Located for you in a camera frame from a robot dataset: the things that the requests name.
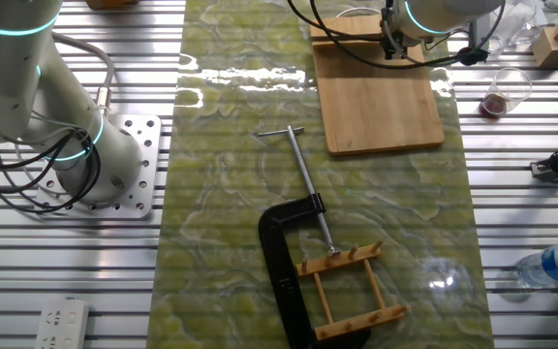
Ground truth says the wooden peg rack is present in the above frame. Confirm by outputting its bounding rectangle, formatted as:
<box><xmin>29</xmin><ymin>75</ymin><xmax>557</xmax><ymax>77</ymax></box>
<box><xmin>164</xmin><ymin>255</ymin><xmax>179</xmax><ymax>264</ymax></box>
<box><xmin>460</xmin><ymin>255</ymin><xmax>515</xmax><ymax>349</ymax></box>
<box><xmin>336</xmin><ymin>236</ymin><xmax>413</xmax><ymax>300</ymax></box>
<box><xmin>295</xmin><ymin>238</ymin><xmax>415</xmax><ymax>342</ymax></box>

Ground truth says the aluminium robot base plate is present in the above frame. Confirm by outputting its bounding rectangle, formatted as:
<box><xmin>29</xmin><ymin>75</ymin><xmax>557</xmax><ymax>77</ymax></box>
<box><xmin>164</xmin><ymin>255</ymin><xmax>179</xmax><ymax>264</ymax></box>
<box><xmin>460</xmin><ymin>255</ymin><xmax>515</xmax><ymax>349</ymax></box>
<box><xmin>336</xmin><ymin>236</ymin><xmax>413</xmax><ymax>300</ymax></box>
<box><xmin>34</xmin><ymin>113</ymin><xmax>163</xmax><ymax>220</ymax></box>

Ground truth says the black base cable bundle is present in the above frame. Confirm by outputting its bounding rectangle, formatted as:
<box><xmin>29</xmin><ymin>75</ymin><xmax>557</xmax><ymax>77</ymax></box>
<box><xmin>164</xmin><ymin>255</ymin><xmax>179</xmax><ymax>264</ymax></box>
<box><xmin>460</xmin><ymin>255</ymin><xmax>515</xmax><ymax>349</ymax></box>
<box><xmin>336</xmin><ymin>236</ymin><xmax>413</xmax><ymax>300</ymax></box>
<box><xmin>0</xmin><ymin>128</ymin><xmax>102</xmax><ymax>214</ymax></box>

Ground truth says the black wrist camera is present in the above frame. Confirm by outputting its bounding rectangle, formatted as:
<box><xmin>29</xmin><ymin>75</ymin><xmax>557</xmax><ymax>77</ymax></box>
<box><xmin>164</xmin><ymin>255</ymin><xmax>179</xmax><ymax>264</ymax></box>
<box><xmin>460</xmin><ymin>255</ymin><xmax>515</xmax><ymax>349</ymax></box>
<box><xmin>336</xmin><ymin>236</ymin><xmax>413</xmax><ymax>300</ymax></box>
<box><xmin>454</xmin><ymin>46</ymin><xmax>492</xmax><ymax>68</ymax></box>

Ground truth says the black C-clamp steel screw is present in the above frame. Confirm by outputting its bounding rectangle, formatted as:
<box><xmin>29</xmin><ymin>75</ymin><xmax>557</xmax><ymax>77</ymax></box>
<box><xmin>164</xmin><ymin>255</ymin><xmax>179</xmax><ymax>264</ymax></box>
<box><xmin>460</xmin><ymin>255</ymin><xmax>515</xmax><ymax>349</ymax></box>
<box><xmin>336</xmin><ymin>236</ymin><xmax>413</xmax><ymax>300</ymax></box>
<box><xmin>257</xmin><ymin>124</ymin><xmax>373</xmax><ymax>349</ymax></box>

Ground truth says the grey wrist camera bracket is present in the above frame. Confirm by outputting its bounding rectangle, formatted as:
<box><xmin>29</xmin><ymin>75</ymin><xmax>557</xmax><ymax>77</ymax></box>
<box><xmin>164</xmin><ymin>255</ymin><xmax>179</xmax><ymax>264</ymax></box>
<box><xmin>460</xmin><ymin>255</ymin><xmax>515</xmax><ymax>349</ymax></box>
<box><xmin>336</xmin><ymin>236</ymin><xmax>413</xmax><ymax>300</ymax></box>
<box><xmin>466</xmin><ymin>18</ymin><xmax>484</xmax><ymax>49</ymax></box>

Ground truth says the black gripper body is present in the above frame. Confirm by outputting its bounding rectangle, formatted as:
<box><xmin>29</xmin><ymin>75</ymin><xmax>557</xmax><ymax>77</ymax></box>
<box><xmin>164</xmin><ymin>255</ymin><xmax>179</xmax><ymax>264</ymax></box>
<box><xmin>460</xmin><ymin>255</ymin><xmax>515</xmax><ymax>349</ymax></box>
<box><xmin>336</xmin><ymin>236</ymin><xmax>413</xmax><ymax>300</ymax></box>
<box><xmin>379</xmin><ymin>7</ymin><xmax>409</xmax><ymax>49</ymax></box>

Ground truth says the black camera cable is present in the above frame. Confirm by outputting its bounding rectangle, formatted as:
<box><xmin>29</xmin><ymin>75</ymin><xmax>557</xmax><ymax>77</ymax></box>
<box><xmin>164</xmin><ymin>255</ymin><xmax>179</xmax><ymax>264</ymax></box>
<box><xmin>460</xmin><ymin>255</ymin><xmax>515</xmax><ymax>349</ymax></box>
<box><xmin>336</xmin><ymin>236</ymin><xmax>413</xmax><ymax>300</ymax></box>
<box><xmin>307</xmin><ymin>0</ymin><xmax>462</xmax><ymax>70</ymax></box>

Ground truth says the large wooden block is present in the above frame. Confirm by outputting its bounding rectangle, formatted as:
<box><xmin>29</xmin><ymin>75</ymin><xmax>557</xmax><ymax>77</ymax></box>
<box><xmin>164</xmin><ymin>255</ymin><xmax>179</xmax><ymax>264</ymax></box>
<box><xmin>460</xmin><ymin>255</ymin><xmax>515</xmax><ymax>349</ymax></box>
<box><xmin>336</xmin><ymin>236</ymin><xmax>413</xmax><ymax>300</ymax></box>
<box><xmin>531</xmin><ymin>26</ymin><xmax>558</xmax><ymax>69</ymax></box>

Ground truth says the glass beaker with dark liquid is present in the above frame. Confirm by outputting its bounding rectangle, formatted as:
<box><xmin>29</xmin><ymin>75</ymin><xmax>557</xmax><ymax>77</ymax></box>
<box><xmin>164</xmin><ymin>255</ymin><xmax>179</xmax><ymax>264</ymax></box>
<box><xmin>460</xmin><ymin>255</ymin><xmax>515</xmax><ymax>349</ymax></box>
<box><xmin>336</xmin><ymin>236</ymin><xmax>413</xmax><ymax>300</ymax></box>
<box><xmin>477</xmin><ymin>67</ymin><xmax>534</xmax><ymax>121</ymax></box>

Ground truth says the grey hose with metal connector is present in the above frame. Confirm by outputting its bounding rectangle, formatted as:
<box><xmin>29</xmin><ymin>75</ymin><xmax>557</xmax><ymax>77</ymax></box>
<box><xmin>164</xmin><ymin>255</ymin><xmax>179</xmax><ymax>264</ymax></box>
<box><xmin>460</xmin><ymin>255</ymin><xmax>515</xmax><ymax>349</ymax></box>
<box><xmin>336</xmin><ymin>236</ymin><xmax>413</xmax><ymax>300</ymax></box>
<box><xmin>48</xmin><ymin>31</ymin><xmax>115</xmax><ymax>117</ymax></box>

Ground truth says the empty clear beaker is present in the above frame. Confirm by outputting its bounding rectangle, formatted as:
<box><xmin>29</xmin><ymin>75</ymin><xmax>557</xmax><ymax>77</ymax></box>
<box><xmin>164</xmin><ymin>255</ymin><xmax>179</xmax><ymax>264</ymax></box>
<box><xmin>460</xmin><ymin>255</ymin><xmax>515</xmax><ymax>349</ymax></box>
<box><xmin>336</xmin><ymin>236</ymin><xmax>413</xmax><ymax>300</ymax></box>
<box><xmin>489</xmin><ymin>0</ymin><xmax>544</xmax><ymax>48</ymax></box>

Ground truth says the thin white cable loop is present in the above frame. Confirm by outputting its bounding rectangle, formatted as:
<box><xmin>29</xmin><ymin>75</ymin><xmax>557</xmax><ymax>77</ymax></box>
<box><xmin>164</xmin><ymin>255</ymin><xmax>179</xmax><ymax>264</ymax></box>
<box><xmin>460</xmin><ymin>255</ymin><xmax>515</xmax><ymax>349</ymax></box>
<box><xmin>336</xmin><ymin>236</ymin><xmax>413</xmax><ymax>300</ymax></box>
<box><xmin>335</xmin><ymin>6</ymin><xmax>382</xmax><ymax>19</ymax></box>

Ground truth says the white power strip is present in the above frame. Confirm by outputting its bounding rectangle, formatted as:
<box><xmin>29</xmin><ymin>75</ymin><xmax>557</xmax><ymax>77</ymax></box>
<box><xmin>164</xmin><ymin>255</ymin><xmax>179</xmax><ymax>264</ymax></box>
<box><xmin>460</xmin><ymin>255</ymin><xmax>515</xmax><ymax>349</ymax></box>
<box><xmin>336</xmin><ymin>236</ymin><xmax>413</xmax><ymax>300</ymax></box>
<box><xmin>34</xmin><ymin>298</ymin><xmax>90</xmax><ymax>349</ymax></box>

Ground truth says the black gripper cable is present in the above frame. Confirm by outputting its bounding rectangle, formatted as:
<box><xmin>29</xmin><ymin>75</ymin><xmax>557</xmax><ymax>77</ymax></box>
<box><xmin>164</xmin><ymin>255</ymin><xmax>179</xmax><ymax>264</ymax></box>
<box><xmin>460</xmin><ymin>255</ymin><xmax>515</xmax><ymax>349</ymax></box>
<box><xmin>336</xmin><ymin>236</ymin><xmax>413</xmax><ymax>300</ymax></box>
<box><xmin>286</xmin><ymin>0</ymin><xmax>385</xmax><ymax>43</ymax></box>

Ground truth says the bamboo cutting board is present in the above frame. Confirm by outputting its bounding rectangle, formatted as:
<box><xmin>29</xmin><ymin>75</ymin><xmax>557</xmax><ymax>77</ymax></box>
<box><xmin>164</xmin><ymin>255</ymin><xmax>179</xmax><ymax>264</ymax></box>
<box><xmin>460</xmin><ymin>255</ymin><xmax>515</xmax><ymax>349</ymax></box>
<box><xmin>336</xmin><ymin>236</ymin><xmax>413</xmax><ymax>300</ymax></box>
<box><xmin>309</xmin><ymin>16</ymin><xmax>447</xmax><ymax>157</ymax></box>

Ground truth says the plastic water bottle blue label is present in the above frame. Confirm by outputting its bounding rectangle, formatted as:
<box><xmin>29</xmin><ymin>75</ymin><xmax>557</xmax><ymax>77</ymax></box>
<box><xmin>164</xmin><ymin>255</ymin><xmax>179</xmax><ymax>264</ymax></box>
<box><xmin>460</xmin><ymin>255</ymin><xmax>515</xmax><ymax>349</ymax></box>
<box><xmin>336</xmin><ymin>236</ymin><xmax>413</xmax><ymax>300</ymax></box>
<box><xmin>515</xmin><ymin>240</ymin><xmax>558</xmax><ymax>290</ymax></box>

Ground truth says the green marble pattern mat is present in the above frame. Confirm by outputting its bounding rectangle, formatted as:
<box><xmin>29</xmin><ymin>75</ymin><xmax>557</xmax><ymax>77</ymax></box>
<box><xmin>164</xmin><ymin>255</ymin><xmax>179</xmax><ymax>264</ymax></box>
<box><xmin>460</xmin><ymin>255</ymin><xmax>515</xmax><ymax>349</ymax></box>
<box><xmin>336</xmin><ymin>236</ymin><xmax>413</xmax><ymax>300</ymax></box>
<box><xmin>145</xmin><ymin>0</ymin><xmax>496</xmax><ymax>349</ymax></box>

